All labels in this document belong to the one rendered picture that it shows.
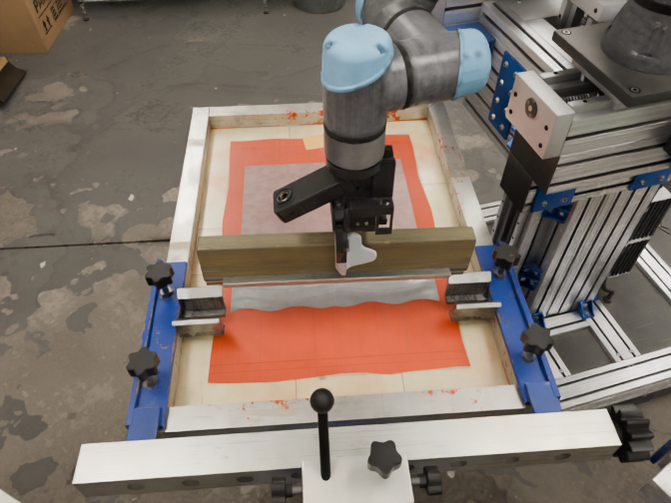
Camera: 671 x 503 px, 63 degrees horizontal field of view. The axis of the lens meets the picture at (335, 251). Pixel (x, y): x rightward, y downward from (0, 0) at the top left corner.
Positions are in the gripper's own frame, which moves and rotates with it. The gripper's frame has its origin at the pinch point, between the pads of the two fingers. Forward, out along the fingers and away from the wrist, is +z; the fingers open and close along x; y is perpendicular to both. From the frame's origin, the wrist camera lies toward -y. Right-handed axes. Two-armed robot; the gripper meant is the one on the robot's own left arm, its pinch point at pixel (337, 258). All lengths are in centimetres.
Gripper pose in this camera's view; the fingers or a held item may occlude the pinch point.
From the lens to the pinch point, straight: 83.9
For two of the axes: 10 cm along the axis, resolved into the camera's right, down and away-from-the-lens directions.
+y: 10.0, -0.6, 0.4
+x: -0.7, -7.5, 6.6
